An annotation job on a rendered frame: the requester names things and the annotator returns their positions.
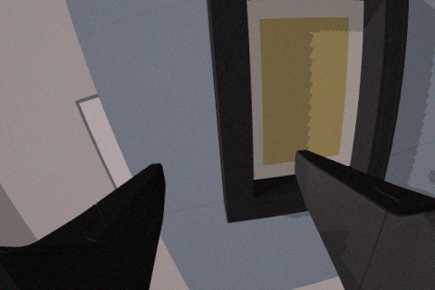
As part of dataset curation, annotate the grey flat board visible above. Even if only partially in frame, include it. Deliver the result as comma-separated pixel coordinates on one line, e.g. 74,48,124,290
65,0,435,290

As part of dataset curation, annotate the black picture frame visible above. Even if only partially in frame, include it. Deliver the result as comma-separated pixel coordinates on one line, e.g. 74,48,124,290
207,0,410,222

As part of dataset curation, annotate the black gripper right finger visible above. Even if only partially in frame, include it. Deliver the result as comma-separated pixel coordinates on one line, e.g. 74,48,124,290
295,150,435,290

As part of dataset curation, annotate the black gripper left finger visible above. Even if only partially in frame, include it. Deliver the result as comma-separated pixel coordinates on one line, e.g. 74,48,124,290
0,163,166,290

